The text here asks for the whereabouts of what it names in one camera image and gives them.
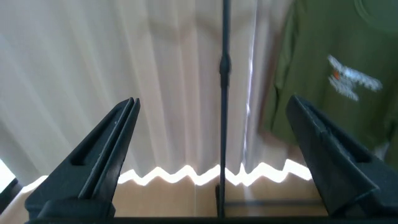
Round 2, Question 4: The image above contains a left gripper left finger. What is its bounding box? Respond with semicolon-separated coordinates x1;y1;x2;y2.
24;97;141;219

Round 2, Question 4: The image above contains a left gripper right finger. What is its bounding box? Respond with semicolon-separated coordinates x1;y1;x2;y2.
285;93;398;217

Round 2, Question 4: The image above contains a green long-sleeved shirt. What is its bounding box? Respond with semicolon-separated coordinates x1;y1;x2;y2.
260;0;398;170

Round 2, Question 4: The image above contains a black clothes rack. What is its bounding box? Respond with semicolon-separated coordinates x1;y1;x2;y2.
214;0;326;218

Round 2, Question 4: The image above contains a beige curtain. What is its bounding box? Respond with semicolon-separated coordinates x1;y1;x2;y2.
0;0;307;187

